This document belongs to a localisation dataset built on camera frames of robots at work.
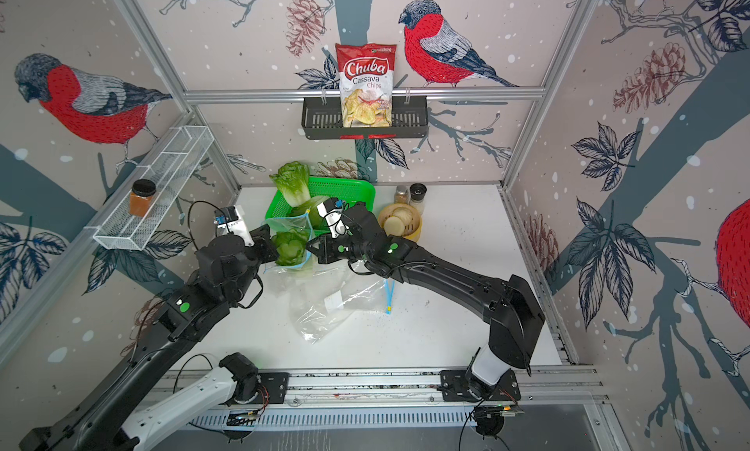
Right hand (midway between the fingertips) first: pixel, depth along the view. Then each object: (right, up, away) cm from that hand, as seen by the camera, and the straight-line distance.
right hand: (305, 246), depth 69 cm
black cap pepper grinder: (+31, +14, +35) cm, 49 cm away
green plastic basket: (+1, +17, +53) cm, 56 cm away
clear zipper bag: (-9, +5, +10) cm, 15 cm away
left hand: (-7, +6, -2) cm, 10 cm away
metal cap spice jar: (+26, +14, +36) cm, 47 cm away
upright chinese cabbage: (-13, +20, +32) cm, 40 cm away
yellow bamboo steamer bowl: (+30, +2, +35) cm, 46 cm away
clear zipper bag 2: (0, -18, +21) cm, 28 cm away
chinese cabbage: (+4, +6, -3) cm, 8 cm away
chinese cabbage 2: (-6, -1, +7) cm, 9 cm away
